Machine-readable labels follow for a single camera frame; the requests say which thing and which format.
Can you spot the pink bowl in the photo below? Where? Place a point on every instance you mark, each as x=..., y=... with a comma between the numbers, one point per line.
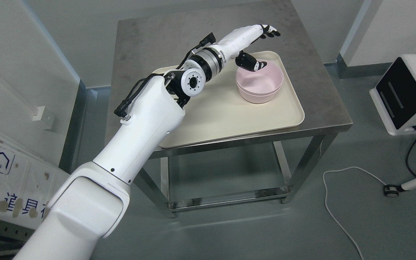
x=257, y=99
x=262, y=82

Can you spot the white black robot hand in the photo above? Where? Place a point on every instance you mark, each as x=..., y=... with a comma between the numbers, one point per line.
x=232, y=45

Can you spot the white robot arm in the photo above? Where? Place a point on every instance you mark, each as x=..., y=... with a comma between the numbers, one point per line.
x=93, y=200

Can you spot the white printed panel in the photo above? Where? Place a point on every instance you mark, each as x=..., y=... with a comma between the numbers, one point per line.
x=27, y=184

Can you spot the beige plastic tray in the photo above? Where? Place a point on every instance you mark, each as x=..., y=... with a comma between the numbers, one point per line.
x=219, y=111

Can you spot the white stand leg with caster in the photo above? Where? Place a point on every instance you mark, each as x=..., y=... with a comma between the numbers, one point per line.
x=394, y=190

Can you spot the white black appliance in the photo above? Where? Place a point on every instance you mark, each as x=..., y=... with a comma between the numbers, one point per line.
x=394, y=96

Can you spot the stainless steel table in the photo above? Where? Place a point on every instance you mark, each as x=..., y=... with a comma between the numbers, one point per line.
x=148, y=43

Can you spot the white wall outlet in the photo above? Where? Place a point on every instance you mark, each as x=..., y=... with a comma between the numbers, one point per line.
x=44, y=118

